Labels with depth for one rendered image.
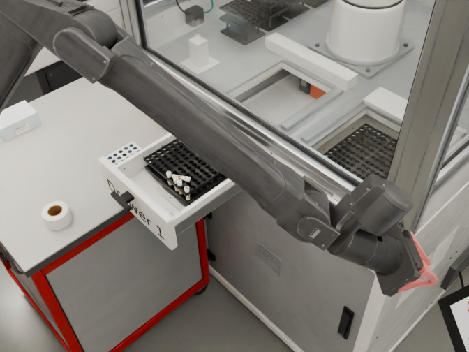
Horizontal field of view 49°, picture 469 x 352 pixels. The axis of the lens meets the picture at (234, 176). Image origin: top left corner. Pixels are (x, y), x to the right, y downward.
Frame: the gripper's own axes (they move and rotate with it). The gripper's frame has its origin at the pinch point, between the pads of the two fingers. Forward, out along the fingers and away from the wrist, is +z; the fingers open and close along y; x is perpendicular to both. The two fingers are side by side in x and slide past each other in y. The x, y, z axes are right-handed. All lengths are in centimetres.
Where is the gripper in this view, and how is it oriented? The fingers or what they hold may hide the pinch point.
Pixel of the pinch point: (428, 272)
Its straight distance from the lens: 89.1
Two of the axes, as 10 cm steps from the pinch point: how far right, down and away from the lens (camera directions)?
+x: -5.6, 6.2, 5.5
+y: -0.8, -7.0, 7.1
